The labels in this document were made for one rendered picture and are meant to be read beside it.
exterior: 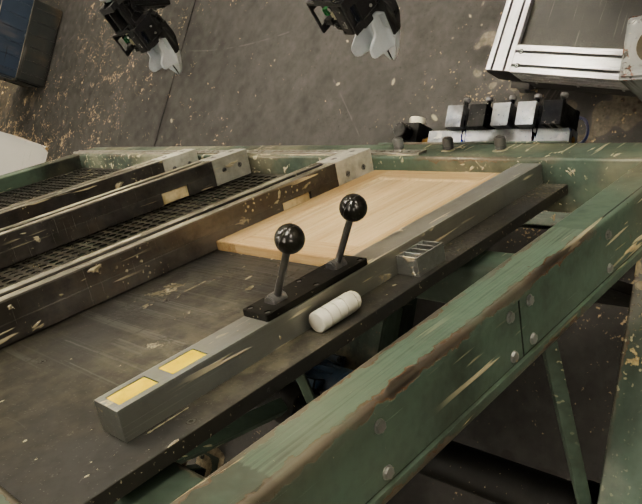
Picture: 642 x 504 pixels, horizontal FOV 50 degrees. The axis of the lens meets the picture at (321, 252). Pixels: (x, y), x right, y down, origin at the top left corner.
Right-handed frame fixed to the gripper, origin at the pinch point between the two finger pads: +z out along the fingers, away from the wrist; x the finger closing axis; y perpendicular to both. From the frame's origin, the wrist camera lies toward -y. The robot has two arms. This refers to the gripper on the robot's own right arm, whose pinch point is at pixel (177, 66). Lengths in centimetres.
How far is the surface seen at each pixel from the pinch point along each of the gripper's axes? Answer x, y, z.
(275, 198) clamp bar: 24.3, 20.9, 22.3
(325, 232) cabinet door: 42, 32, 21
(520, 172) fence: 70, 7, 33
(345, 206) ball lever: 64, 48, -1
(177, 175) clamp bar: -18.5, 5.2, 26.9
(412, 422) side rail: 81, 75, 2
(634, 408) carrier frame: 88, 36, 67
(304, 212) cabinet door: 30.4, 22.1, 25.6
